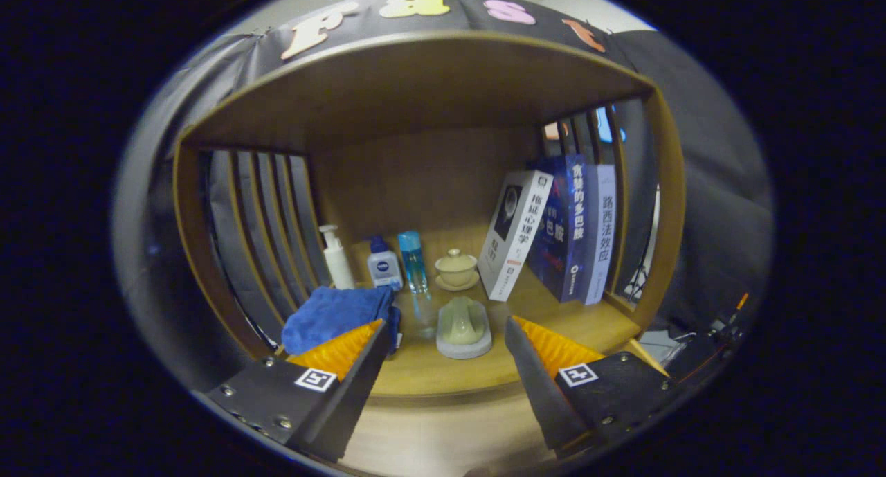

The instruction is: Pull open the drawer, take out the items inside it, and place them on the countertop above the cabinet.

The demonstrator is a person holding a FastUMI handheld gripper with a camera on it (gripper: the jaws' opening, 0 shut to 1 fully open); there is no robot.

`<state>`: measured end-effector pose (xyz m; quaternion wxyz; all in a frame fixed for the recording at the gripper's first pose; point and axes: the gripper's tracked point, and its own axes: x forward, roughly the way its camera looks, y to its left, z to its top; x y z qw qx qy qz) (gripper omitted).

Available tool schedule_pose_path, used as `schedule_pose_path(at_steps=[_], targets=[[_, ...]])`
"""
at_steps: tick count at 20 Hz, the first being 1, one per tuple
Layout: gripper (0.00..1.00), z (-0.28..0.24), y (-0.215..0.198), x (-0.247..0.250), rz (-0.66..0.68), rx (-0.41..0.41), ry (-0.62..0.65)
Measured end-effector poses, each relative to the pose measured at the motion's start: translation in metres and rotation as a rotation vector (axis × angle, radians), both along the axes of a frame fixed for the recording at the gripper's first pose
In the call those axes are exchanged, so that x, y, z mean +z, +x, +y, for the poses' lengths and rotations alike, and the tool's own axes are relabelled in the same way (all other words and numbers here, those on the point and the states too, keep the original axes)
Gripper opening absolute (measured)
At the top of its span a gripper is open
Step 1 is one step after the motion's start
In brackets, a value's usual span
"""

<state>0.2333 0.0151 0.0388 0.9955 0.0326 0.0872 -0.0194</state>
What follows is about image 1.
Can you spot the blue rolled towel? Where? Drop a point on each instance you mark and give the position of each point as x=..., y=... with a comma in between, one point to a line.
x=325, y=314

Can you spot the clear blue bottle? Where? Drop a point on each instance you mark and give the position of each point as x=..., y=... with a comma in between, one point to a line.
x=413, y=262

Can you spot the wooden countertop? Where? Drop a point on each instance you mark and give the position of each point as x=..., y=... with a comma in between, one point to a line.
x=429, y=373

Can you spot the white pump bottle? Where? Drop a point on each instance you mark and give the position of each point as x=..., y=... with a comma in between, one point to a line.
x=338, y=262

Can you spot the white book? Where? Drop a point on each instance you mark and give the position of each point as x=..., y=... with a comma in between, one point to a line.
x=516, y=235

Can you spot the dark blue book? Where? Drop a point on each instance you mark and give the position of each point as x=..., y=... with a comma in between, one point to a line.
x=564, y=235

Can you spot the wooden cabinet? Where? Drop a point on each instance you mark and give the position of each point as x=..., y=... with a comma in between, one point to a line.
x=415, y=89

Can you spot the black tripod stand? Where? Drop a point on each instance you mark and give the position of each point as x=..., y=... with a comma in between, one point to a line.
x=640, y=283

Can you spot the black equipment with orange part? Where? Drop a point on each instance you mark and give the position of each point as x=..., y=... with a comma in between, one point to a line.
x=727, y=321

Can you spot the light blue book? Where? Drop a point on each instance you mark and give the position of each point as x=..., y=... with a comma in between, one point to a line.
x=602, y=235

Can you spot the beige lidded teacup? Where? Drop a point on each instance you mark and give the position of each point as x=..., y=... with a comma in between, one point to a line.
x=456, y=269

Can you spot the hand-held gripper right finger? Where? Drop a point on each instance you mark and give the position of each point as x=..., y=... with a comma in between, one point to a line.
x=536, y=387

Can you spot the white bottle blue cap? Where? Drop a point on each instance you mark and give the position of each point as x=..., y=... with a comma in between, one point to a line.
x=384, y=269

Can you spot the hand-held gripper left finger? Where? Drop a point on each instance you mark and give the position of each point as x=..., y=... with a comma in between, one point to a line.
x=360, y=387

